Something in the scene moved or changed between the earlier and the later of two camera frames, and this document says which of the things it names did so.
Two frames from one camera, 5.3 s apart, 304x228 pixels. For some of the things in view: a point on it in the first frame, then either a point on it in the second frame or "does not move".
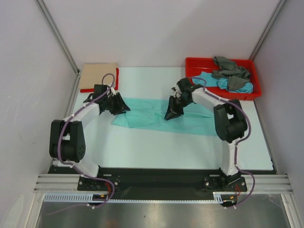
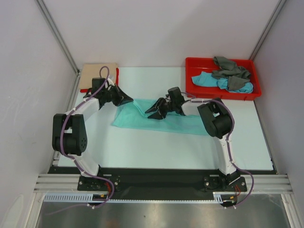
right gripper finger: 172,115 to 159,115
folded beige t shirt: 92,73 does not move
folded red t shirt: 115,88 does not move
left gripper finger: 121,110 to 125,99
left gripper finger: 120,102 to 122,94
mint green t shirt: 149,114 does not move
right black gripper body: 183,102 to 168,107
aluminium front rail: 255,183 does not move
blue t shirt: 221,83 does not move
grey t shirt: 237,75 does not move
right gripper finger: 171,112 to 158,105
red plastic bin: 195,65 does not move
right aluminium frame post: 280,4 does not move
